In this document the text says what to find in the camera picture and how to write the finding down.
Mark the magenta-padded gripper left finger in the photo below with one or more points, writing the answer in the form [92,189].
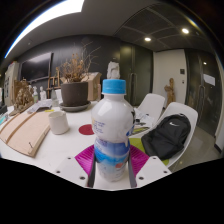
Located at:
[83,160]

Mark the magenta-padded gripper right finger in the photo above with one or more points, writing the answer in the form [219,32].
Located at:
[140,160]

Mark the white bottle with blue cap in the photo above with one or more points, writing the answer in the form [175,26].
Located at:
[111,126]

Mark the flat round red coaster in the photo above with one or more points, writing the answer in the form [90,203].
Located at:
[85,130]

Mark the black backpack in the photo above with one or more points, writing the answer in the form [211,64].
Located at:
[166,135]

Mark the stack of papers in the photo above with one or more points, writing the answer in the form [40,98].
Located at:
[141,119]

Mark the white mug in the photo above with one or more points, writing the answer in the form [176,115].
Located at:
[59,122]

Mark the white chair with green cushion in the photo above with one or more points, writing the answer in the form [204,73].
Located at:
[180,109]
[151,103]

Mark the small yellow strip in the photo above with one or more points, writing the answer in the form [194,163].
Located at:
[49,110]

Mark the tan wooden drawing board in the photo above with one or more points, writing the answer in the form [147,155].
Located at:
[26,131]

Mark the dried plant in dark pot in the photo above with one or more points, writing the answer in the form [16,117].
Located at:
[74,94]

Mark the wooden figure sculpture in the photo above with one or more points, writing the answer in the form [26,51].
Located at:
[170,90]

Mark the cardboard box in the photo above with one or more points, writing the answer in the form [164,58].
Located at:
[94,85]

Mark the small white figurine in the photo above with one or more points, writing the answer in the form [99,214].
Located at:
[42,93]
[35,93]

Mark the wooden easel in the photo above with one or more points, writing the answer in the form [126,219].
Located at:
[53,83]

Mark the white plaster torso statue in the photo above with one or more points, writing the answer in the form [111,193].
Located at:
[113,70]

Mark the white cabinet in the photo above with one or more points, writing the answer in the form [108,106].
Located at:
[10,81]

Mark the black wall screen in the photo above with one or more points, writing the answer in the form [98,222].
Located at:
[36,66]

